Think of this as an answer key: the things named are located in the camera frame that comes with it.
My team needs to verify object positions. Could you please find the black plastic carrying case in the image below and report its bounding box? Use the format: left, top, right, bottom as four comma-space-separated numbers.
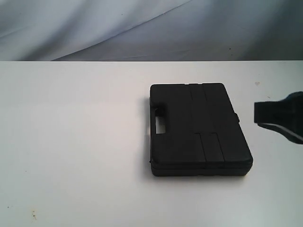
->
150, 83, 253, 176

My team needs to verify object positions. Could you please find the white backdrop sheet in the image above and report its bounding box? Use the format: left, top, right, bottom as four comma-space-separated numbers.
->
0, 0, 303, 61

